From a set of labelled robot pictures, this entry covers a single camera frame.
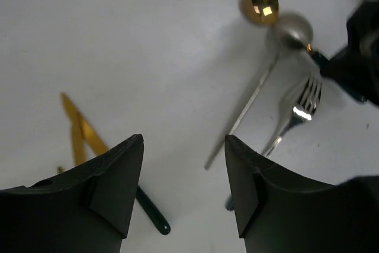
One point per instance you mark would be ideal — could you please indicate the gold spoon green handle pile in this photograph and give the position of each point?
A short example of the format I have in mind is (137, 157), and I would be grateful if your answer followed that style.
(266, 12)

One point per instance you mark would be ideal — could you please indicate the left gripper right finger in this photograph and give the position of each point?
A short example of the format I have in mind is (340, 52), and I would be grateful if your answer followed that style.
(278, 210)

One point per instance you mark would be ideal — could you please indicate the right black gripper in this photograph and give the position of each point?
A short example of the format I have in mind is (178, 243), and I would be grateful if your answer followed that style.
(355, 67)

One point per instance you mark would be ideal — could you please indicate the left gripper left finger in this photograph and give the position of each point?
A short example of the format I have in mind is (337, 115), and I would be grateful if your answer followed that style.
(85, 209)

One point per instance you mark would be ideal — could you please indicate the silver spoon long handle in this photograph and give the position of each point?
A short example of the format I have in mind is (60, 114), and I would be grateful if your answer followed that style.
(266, 72)

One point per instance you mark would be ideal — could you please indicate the silver fork green handle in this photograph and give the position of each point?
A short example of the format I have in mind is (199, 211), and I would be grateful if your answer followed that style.
(297, 112)

